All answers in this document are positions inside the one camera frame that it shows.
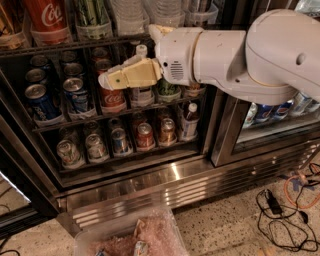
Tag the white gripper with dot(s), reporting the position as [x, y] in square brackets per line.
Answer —
[176, 53]

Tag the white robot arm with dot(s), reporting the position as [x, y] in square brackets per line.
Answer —
[277, 57]

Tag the front green can middle shelf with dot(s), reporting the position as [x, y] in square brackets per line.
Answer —
[167, 92]

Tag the front gold can middle shelf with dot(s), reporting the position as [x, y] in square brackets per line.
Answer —
[194, 90]

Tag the gold can shelf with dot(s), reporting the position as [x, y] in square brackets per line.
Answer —
[194, 90]
[167, 134]

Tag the front red cola can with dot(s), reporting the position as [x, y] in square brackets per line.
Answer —
[112, 101]

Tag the small bottle bottom shelf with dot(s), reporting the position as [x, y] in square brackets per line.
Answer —
[188, 121]

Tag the blue white pepsi can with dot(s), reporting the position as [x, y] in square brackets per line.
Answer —
[78, 99]

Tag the gold can bottom shelf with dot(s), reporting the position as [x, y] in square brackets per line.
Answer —
[167, 134]

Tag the red can bottom shelf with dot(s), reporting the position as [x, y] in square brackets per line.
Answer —
[145, 138]

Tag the blue can bottom shelf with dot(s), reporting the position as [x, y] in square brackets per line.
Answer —
[120, 142]

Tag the red cola can top shelf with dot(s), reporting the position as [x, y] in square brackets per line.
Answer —
[48, 17]

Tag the white green can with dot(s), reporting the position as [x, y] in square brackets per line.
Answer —
[70, 155]
[96, 149]

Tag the front blue pepsi can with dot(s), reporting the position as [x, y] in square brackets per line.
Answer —
[41, 102]

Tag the white green can bottom left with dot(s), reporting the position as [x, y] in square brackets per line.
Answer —
[70, 155]

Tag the steel fridge base grille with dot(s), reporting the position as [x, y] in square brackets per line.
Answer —
[176, 185]

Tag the brown tea bottle white cap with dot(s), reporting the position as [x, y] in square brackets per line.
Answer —
[141, 96]

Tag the clear plastic bin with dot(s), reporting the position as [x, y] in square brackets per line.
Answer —
[150, 231]

